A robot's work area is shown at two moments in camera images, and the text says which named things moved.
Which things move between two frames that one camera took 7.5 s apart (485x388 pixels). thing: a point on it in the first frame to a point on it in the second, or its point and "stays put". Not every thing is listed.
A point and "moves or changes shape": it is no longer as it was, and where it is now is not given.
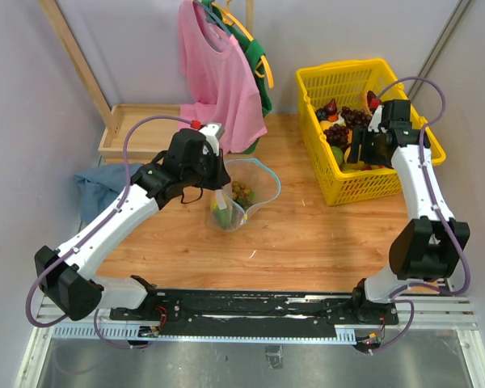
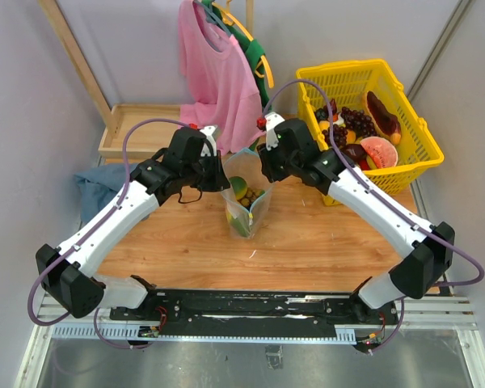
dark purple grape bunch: (356, 117) stays put
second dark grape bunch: (337, 135) stays put
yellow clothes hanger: (229, 18) stays put
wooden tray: (148, 138) stays put
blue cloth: (99, 188) stays put
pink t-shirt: (220, 84) stays put
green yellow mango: (222, 216) to (239, 186)
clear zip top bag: (252, 185) moves or changes shape
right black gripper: (359, 137) to (267, 167)
